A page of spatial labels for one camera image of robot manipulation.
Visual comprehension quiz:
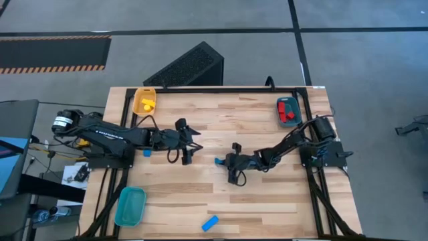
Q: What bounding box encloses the teal plastic bin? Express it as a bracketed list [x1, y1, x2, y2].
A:
[114, 186, 147, 228]

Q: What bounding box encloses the white paper sheet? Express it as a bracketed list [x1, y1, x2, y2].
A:
[62, 162, 90, 190]

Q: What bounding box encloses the grey-blue plastic bin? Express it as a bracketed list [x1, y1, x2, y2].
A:
[276, 96, 303, 128]

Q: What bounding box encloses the long blue block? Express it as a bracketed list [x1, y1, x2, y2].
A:
[201, 215, 220, 232]

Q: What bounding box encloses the small black device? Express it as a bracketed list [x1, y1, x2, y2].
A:
[74, 164, 90, 182]

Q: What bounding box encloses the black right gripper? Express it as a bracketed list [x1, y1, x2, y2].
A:
[217, 142, 257, 184]

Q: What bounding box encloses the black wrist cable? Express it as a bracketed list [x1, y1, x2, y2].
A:
[166, 147, 181, 164]
[235, 169, 247, 187]

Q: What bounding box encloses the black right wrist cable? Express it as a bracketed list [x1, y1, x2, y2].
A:
[235, 169, 247, 187]

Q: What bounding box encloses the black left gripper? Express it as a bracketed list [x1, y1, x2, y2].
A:
[152, 117, 204, 165]

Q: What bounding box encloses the clear water bottle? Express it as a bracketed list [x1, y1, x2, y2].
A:
[32, 206, 72, 224]

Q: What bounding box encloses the black hazard-striped floor mat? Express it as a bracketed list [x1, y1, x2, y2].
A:
[0, 35, 112, 75]

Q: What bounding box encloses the yellow plastic bin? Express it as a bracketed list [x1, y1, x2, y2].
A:
[132, 87, 157, 117]

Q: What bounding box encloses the black perforated computer case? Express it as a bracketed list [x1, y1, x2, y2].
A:
[142, 41, 225, 88]

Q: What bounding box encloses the yellow cable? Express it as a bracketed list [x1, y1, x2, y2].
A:
[28, 139, 90, 161]

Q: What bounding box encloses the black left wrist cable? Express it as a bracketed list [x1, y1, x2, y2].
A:
[166, 147, 181, 164]

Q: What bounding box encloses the black aluminium table frame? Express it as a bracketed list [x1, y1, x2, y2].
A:
[76, 86, 365, 241]

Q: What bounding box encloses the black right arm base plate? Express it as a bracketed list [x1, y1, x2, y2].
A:
[299, 141, 354, 168]

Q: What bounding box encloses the blue lit screen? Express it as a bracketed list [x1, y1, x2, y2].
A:
[0, 136, 30, 198]

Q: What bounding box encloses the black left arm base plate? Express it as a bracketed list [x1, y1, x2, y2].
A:
[86, 147, 135, 169]

